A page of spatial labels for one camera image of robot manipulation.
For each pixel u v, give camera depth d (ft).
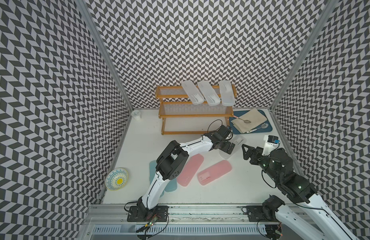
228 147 2.71
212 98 2.77
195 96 2.77
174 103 2.82
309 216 1.52
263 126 3.43
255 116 3.67
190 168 2.92
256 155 1.98
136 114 3.61
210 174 2.77
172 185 2.70
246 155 2.10
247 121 3.55
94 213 2.44
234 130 3.60
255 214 2.40
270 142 2.00
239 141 3.17
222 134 2.42
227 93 2.84
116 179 2.71
